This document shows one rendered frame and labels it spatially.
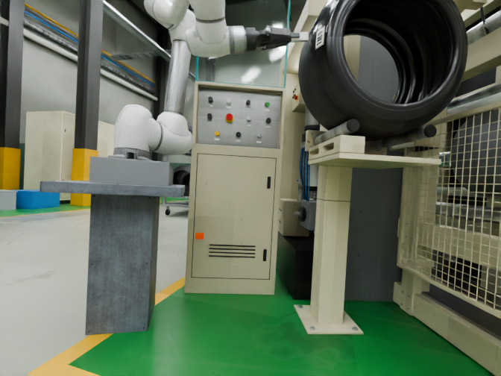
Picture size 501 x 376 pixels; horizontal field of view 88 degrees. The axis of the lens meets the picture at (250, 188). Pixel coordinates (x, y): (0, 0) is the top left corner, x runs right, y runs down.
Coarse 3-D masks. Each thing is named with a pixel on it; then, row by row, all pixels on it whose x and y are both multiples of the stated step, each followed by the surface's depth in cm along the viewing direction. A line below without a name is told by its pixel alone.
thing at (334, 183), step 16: (352, 48) 125; (352, 64) 125; (320, 176) 134; (336, 176) 126; (320, 192) 133; (336, 192) 126; (320, 208) 132; (336, 208) 126; (320, 224) 131; (336, 224) 127; (320, 240) 130; (336, 240) 127; (320, 256) 128; (336, 256) 127; (320, 272) 127; (336, 272) 127; (320, 288) 127; (336, 288) 127; (320, 304) 127; (336, 304) 128; (320, 320) 127; (336, 320) 128
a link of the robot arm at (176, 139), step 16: (192, 16) 133; (176, 32) 131; (176, 48) 133; (176, 64) 133; (176, 80) 133; (176, 96) 134; (176, 112) 135; (176, 128) 132; (160, 144) 128; (176, 144) 133; (192, 144) 144
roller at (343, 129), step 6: (348, 120) 89; (354, 120) 88; (342, 126) 92; (348, 126) 88; (354, 126) 88; (330, 132) 103; (336, 132) 97; (342, 132) 93; (348, 132) 90; (318, 138) 116; (324, 138) 110; (330, 138) 105; (318, 144) 120
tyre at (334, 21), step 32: (352, 0) 86; (384, 0) 104; (416, 0) 99; (448, 0) 89; (352, 32) 115; (384, 32) 115; (416, 32) 110; (448, 32) 91; (320, 64) 89; (416, 64) 115; (448, 64) 91; (320, 96) 95; (352, 96) 87; (416, 96) 114; (448, 96) 90; (384, 128) 92
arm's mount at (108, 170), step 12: (96, 168) 108; (108, 168) 109; (120, 168) 110; (132, 168) 111; (144, 168) 112; (156, 168) 113; (168, 168) 115; (96, 180) 108; (108, 180) 109; (120, 180) 110; (132, 180) 111; (144, 180) 112; (156, 180) 114; (168, 180) 116
